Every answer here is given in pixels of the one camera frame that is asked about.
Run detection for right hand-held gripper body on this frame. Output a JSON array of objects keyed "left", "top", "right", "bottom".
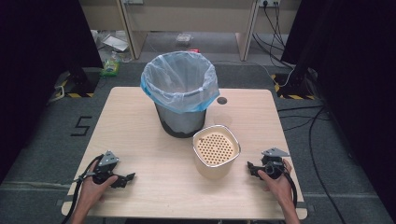
[{"left": 260, "top": 147, "right": 291, "bottom": 180}]

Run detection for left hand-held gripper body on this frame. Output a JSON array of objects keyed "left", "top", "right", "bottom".
[{"left": 92, "top": 150, "right": 120, "bottom": 185}]

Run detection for person's right hand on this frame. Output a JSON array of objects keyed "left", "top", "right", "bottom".
[{"left": 257, "top": 159, "right": 294, "bottom": 207}]

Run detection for person's left hand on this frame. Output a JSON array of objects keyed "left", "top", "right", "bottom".
[{"left": 78, "top": 160, "right": 120, "bottom": 207}]

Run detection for beige container with perforated lid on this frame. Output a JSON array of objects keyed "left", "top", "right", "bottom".
[{"left": 191, "top": 124, "right": 242, "bottom": 181}]

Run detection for grey trash bin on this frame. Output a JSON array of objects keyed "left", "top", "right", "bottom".
[{"left": 154, "top": 102, "right": 207, "bottom": 139}]

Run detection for black stand base hazard tape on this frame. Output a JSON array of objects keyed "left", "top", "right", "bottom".
[
  {"left": 53, "top": 66, "right": 101, "bottom": 99},
  {"left": 270, "top": 66, "right": 318, "bottom": 101}
]

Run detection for translucent blue trash bag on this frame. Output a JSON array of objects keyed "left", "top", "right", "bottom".
[{"left": 140, "top": 50, "right": 220, "bottom": 115}]

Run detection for green packet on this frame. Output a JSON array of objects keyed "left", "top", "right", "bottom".
[{"left": 99, "top": 58, "right": 121, "bottom": 77}]

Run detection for black curtain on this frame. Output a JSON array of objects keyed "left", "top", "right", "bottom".
[
  {"left": 280, "top": 0, "right": 396, "bottom": 216},
  {"left": 0, "top": 0, "right": 105, "bottom": 185}
]

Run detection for white paper sheets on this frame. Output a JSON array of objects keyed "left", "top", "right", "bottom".
[{"left": 102, "top": 34, "right": 130, "bottom": 53}]

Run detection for clear plastic package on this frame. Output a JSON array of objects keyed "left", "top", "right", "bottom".
[{"left": 175, "top": 33, "right": 194, "bottom": 45}]

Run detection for white power strip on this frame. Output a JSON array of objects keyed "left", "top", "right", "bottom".
[{"left": 257, "top": 0, "right": 282, "bottom": 8}]

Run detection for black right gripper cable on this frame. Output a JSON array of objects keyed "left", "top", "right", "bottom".
[{"left": 278, "top": 165, "right": 299, "bottom": 209}]

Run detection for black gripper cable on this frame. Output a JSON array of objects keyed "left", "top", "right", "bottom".
[
  {"left": 60, "top": 153, "right": 106, "bottom": 224},
  {"left": 278, "top": 165, "right": 299, "bottom": 209}
]

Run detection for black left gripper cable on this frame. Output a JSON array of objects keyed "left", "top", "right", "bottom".
[{"left": 60, "top": 153, "right": 106, "bottom": 224}]

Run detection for black floor cables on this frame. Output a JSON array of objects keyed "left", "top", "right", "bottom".
[{"left": 276, "top": 105, "right": 347, "bottom": 224}]

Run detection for white looped cable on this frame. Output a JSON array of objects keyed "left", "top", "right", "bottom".
[{"left": 48, "top": 85, "right": 65, "bottom": 105}]

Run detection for thin white cable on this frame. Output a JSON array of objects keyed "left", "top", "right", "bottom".
[{"left": 214, "top": 60, "right": 296, "bottom": 89}]

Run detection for black power cables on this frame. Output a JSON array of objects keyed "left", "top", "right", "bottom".
[{"left": 251, "top": 2, "right": 296, "bottom": 69}]

